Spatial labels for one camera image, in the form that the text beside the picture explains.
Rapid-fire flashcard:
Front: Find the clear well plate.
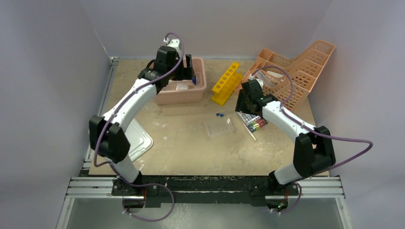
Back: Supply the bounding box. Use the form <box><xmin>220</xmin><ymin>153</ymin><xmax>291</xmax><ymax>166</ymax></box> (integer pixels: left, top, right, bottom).
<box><xmin>203</xmin><ymin>117</ymin><xmax>234</xmax><ymax>139</ymax></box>

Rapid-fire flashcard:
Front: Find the small white plastic bag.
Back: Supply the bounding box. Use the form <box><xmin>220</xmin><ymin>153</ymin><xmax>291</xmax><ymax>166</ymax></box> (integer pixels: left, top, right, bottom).
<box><xmin>176</xmin><ymin>83</ymin><xmax>189</xmax><ymax>90</ymax></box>

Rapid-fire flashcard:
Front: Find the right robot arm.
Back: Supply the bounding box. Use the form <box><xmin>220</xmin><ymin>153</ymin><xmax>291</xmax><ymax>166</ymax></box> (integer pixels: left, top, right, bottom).
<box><xmin>235</xmin><ymin>80</ymin><xmax>336</xmax><ymax>194</ymax></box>

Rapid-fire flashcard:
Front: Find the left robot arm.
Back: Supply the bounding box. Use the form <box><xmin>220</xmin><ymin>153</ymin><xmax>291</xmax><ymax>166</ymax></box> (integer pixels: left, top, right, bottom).
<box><xmin>89</xmin><ymin>45</ymin><xmax>184</xmax><ymax>195</ymax></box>

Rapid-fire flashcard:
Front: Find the marker pen pack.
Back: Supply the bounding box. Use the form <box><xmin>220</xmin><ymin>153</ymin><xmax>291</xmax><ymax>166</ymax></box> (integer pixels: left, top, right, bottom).
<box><xmin>237</xmin><ymin>112</ymin><xmax>267</xmax><ymax>133</ymax></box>

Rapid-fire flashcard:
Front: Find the pink plastic bin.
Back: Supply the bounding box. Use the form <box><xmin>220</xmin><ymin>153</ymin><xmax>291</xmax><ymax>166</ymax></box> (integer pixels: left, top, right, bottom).
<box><xmin>153</xmin><ymin>57</ymin><xmax>207</xmax><ymax>105</ymax></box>

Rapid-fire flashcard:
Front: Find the plastic bag in organizer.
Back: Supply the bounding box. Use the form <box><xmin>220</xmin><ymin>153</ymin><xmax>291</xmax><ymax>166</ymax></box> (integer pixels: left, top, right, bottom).
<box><xmin>255</xmin><ymin>70</ymin><xmax>284</xmax><ymax>87</ymax></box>

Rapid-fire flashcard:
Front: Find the yellow test tube rack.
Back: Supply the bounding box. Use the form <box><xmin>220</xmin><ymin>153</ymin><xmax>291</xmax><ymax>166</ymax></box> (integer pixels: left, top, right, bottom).
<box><xmin>211</xmin><ymin>62</ymin><xmax>243</xmax><ymax>106</ymax></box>

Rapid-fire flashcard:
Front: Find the glass stirring rod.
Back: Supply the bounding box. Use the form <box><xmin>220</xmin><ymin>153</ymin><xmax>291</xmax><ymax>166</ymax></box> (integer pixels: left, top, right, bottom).
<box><xmin>242</xmin><ymin>121</ymin><xmax>257</xmax><ymax>141</ymax></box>

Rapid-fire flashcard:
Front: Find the pink plastic desk organizer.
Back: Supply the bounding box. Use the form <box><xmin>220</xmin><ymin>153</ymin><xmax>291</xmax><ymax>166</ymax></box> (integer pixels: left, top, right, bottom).
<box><xmin>234</xmin><ymin>40</ymin><xmax>335</xmax><ymax>111</ymax></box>

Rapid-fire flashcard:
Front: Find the white bin lid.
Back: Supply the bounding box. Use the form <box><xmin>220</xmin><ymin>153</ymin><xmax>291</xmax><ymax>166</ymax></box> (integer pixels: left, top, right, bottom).
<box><xmin>125</xmin><ymin>118</ymin><xmax>153</xmax><ymax>162</ymax></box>

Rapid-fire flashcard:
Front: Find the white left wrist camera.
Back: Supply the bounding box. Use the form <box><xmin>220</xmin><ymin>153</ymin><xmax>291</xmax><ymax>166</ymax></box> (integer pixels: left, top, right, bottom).
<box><xmin>163</xmin><ymin>38</ymin><xmax>184</xmax><ymax>57</ymax></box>

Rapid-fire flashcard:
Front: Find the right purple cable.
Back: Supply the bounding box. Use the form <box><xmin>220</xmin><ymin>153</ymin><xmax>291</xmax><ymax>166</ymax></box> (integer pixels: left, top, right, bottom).
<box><xmin>251</xmin><ymin>65</ymin><xmax>374</xmax><ymax>216</ymax></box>

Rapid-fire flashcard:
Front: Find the purple cable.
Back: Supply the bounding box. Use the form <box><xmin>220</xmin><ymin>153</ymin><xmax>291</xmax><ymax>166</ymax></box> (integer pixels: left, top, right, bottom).
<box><xmin>93</xmin><ymin>32</ymin><xmax>185</xmax><ymax>222</ymax></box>
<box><xmin>251</xmin><ymin>65</ymin><xmax>374</xmax><ymax>216</ymax></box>

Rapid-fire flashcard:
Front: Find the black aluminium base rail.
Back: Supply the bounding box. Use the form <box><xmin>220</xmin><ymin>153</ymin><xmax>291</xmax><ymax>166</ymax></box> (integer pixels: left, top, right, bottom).
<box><xmin>66</xmin><ymin>175</ymin><xmax>345</xmax><ymax>210</ymax></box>

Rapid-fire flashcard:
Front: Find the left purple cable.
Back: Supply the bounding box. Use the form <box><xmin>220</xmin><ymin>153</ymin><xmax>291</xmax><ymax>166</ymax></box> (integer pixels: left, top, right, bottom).
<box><xmin>93</xmin><ymin>32</ymin><xmax>185</xmax><ymax>222</ymax></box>

